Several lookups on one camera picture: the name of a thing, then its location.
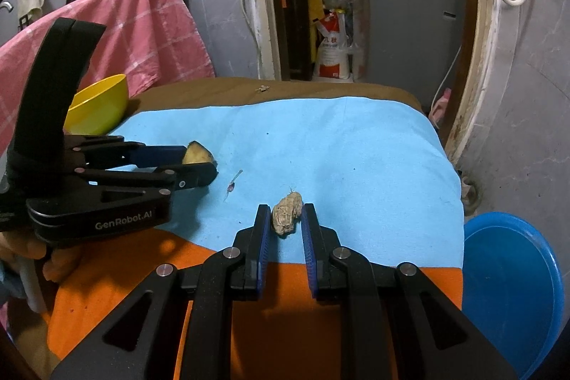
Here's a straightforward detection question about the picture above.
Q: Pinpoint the potato peel piece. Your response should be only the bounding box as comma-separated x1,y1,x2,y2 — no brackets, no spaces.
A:
182,141,216,165

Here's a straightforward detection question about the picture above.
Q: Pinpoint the beige lump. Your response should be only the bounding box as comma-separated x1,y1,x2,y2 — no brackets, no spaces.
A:
271,191,304,236

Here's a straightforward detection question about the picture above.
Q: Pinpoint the person left hand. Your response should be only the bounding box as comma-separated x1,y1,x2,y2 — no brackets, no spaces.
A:
1,231,83,282

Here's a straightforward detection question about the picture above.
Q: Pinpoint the yellow plastic bowl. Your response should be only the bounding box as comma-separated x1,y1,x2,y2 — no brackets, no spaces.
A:
64,74,129,136

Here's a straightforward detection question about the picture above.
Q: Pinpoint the pink plaid cloth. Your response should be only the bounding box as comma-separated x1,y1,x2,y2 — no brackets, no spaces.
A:
0,0,214,150

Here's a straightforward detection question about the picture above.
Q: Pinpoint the blue plastic bucket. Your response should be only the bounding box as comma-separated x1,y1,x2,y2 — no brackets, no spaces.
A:
463,212,565,379

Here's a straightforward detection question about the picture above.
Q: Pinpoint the floor drain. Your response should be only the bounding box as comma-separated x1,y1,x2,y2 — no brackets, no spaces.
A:
461,175,481,217

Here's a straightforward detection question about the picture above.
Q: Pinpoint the red white rice bag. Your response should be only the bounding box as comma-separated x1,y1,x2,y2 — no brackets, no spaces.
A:
314,10,351,80

